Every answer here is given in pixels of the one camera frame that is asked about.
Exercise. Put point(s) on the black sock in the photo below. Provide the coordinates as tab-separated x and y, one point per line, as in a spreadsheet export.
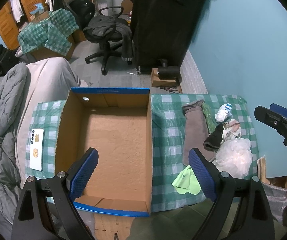
213	141

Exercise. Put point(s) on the white pink plastic bag bundle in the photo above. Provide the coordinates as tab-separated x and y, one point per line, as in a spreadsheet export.
231	130

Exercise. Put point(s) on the light green microfibre cloth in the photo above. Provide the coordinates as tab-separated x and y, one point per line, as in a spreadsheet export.
186	182

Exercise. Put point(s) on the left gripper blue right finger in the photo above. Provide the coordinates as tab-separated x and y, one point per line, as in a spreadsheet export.
206	173

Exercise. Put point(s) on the grey-brown towel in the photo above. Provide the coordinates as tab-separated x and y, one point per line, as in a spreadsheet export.
196	131

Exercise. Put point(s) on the blue-rimmed cardboard box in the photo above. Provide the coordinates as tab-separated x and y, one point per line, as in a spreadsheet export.
117	123

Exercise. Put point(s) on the green glitter scrub cloth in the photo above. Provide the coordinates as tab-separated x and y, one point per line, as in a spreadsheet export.
209	118

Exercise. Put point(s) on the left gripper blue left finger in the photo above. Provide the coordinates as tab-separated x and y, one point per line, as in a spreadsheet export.
80	172

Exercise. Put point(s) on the white smartphone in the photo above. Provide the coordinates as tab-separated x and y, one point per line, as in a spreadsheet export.
36	149

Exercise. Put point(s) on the blue striped white plastic bag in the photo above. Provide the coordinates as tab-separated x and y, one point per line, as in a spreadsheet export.
223	113

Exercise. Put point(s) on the black wardrobe cabinet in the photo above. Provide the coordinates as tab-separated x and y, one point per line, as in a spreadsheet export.
162	31

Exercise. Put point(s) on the beige bed sheet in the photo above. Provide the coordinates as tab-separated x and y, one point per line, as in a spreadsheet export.
47	80

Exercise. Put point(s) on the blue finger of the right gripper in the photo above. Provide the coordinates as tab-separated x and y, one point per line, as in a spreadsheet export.
282	111
269	118

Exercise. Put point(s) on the grey quilted duvet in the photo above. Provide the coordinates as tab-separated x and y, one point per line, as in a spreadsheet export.
12	93

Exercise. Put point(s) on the small cardboard box on floor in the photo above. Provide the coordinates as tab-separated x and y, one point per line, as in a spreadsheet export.
157	82

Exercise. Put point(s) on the green checkered tablecloth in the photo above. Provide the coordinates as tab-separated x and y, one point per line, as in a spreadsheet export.
168	131

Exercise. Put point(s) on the black cylinder speaker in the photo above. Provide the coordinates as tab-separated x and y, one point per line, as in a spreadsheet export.
166	72

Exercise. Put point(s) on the green checkered cloth on box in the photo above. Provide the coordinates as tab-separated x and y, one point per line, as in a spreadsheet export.
51	33

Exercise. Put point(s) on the black office chair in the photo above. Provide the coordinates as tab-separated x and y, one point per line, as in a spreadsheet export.
106	28

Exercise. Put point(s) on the large cardboard box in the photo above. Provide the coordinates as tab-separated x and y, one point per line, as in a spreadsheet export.
44	53

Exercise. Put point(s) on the grey plastic bag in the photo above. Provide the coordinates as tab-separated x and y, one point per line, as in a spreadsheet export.
277	198

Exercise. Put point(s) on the white mesh bath pouf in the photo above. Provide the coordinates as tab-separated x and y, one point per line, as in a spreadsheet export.
234	157

